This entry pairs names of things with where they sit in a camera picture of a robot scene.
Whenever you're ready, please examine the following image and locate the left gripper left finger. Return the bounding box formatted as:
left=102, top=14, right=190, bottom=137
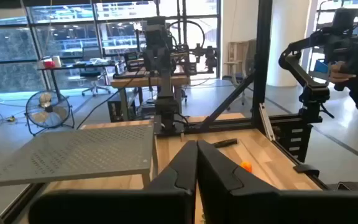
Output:
left=28, top=139, right=198, bottom=224

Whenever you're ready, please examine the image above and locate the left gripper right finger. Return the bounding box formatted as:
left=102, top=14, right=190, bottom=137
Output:
left=197, top=139, right=358, bottom=224

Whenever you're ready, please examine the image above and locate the black knife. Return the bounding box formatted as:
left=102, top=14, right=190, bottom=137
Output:
left=212, top=138, right=239, bottom=149

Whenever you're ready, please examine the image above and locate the small orange toy pear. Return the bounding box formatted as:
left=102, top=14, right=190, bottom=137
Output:
left=240, top=160, right=254, bottom=174

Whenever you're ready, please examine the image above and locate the black computer case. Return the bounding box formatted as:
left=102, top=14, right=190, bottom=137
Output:
left=107, top=100, right=136, bottom=123

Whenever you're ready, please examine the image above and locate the grey perforated metal shelf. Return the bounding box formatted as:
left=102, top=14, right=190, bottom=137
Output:
left=0, top=123, right=160, bottom=224

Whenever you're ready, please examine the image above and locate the wooden work table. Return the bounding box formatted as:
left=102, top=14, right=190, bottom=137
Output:
left=109, top=74, right=191, bottom=123

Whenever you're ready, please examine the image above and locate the light wooden crate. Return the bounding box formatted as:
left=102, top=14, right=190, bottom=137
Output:
left=227, top=39, right=257, bottom=82

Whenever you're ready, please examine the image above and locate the black office chair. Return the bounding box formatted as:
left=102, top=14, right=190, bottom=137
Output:
left=79, top=46, right=112, bottom=97

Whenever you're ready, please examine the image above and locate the black floor fan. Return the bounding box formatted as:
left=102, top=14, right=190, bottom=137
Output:
left=25, top=90, right=76, bottom=137

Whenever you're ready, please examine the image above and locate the black desk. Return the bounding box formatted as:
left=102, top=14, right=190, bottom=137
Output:
left=37, top=60, right=119, bottom=100

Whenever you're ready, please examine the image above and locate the white column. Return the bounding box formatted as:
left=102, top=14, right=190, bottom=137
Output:
left=265, top=0, right=312, bottom=88

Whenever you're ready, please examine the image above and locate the person's hand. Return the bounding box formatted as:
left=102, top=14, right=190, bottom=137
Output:
left=329, top=60, right=357, bottom=84

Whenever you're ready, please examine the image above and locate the black floor cable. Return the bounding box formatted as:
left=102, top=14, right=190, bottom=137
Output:
left=75, top=70, right=142, bottom=130

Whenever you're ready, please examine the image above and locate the black aluminium table frame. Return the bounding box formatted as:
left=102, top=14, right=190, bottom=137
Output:
left=185, top=0, right=358, bottom=192

